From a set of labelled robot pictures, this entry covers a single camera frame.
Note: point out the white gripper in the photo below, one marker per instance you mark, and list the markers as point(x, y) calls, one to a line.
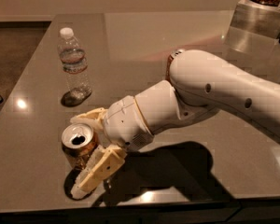
point(122, 123)

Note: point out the orange soda can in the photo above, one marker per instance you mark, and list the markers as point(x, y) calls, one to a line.
point(78, 143)

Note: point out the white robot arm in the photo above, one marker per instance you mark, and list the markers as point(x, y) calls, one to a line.
point(198, 84)

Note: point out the clear plastic water bottle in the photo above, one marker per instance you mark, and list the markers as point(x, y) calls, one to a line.
point(73, 59)

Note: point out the metal dispenser base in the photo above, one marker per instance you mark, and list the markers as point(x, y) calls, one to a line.
point(257, 19)

